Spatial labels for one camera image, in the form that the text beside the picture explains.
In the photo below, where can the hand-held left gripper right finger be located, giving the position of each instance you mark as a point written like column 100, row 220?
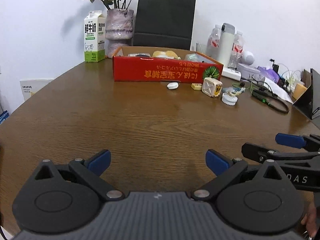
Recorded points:
column 217, row 162

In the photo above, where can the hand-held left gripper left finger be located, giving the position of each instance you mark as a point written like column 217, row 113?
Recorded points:
column 100, row 162

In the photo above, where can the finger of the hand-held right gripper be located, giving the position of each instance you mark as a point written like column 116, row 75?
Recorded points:
column 290, row 141
column 255, row 151

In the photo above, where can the red cardboard box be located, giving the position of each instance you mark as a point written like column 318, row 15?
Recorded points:
column 155, row 72

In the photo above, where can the iridescent plastic bag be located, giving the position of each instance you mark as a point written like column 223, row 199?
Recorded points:
column 193, row 57

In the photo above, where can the clear cotton swab box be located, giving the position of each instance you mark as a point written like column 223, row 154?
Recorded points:
column 132, row 54

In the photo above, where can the navy zip pouch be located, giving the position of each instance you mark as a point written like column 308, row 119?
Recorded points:
column 143, row 55

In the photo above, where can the white plush hamster toy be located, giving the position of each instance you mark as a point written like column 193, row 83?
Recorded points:
column 165, row 54

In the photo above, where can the person's right hand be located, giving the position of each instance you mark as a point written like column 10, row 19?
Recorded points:
column 312, row 220

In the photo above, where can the black green neckband earphones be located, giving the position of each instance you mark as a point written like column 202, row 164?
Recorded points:
column 265, row 100

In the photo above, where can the black tablet stand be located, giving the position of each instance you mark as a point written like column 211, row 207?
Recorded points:
column 311, row 97

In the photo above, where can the white paper sheet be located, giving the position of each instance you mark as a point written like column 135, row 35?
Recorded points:
column 278, row 91

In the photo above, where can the white ribbed round container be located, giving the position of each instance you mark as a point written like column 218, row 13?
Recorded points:
column 229, row 100

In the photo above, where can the round wooden desk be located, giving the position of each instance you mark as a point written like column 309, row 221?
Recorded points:
column 140, row 120

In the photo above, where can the blue white wrapped packet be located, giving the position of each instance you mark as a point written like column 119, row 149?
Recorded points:
column 235, row 90

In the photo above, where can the purple tissue pack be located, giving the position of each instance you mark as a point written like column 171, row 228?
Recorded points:
column 268, row 73

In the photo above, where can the black charger plug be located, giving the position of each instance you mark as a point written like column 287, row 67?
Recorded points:
column 275, row 68

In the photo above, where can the white gold cube charger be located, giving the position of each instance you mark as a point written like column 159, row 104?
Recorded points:
column 211, row 87

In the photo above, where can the small yellow block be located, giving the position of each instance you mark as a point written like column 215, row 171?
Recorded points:
column 196, row 86

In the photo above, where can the white printed tin box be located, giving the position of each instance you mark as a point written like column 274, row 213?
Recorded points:
column 247, row 71

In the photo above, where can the white power strip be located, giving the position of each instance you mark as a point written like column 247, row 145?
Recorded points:
column 231, row 73

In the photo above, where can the white oval case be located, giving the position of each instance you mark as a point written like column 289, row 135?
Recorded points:
column 173, row 85

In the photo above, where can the white round speaker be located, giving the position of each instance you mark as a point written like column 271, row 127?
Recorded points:
column 248, row 57

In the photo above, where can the white board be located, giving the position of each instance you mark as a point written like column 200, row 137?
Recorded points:
column 33, row 88

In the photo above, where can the clear plastic water bottle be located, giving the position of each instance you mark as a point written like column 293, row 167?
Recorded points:
column 237, row 50
column 212, row 42

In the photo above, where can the blue box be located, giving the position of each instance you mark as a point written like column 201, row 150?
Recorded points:
column 3, row 117

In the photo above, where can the white thermos bottle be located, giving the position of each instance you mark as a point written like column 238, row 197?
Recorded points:
column 226, row 45

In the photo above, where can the clear glass cup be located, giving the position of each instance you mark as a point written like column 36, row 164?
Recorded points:
column 201, row 48

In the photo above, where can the white green milk carton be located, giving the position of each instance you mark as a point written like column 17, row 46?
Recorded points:
column 93, row 37

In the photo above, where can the purple textured vase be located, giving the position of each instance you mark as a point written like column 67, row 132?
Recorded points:
column 118, row 27

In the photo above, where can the black paper bag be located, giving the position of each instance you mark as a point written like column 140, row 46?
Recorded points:
column 163, row 17

